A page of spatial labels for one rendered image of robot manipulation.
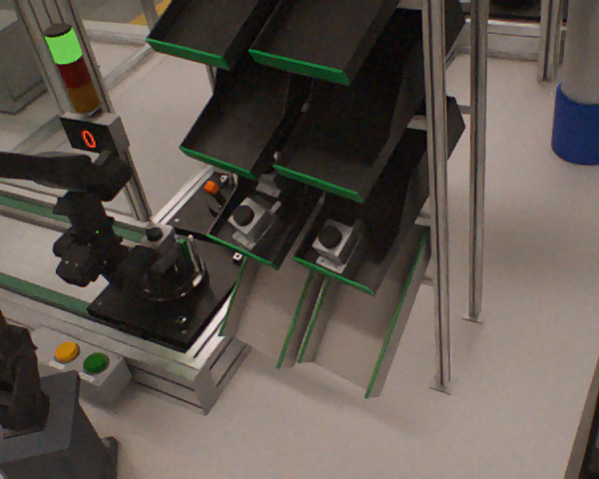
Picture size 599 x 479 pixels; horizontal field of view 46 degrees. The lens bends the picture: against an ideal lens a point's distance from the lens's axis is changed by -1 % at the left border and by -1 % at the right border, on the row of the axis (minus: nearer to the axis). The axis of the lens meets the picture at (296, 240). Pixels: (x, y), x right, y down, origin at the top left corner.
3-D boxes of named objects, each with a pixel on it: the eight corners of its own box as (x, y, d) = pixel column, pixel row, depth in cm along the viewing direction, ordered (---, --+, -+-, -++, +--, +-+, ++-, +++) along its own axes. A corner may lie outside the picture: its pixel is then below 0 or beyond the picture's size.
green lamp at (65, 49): (69, 65, 125) (59, 39, 122) (49, 62, 127) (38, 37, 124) (88, 52, 128) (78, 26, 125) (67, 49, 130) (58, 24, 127)
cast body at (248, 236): (259, 258, 105) (237, 239, 99) (240, 244, 107) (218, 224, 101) (295, 215, 105) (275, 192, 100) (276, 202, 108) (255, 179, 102)
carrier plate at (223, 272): (190, 350, 126) (187, 342, 124) (89, 315, 136) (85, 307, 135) (258, 261, 140) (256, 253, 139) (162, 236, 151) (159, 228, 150)
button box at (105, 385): (110, 406, 125) (98, 385, 121) (26, 371, 135) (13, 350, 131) (134, 376, 130) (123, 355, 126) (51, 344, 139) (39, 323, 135)
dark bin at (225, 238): (278, 271, 103) (255, 249, 97) (213, 241, 110) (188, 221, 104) (369, 113, 109) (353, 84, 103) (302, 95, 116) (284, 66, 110)
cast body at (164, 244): (163, 273, 131) (152, 245, 126) (145, 268, 133) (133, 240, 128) (189, 244, 136) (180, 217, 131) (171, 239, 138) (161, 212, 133)
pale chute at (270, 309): (294, 368, 115) (278, 369, 111) (234, 335, 122) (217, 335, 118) (351, 202, 112) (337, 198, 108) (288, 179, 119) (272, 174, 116)
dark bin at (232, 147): (257, 183, 92) (230, 153, 86) (187, 157, 100) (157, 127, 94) (359, 13, 98) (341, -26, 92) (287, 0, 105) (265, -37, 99)
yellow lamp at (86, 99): (88, 114, 131) (79, 91, 128) (69, 111, 133) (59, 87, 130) (105, 100, 134) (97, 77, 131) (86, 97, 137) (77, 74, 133)
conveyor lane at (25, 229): (203, 381, 132) (189, 346, 125) (-84, 274, 169) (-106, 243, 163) (278, 278, 149) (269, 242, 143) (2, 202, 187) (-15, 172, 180)
